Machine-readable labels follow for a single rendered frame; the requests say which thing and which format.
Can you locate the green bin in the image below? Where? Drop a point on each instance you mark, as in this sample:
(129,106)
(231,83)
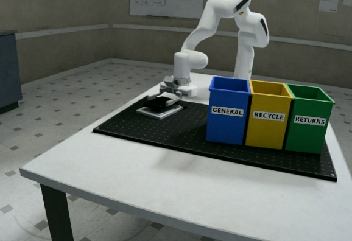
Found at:
(308,119)

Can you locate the blue bin with label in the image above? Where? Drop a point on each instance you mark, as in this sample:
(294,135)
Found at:
(227,110)

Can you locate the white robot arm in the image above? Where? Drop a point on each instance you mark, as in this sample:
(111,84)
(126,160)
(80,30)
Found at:
(253,32)

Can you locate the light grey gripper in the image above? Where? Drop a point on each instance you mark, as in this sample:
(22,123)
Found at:
(182,90)

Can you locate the yellow recycle bin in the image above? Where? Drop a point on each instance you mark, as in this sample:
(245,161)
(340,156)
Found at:
(267,114)

